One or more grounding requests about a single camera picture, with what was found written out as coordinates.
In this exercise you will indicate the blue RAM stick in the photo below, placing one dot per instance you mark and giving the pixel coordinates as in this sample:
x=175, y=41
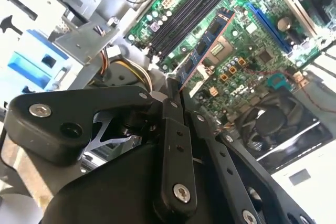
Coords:
x=207, y=43

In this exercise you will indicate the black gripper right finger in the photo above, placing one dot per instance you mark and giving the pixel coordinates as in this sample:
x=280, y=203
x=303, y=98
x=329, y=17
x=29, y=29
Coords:
x=219, y=161

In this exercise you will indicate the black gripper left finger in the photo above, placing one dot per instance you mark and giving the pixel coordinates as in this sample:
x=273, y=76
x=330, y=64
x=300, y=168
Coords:
x=52, y=124

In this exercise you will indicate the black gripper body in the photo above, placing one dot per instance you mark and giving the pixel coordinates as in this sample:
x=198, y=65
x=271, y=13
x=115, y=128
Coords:
x=105, y=197

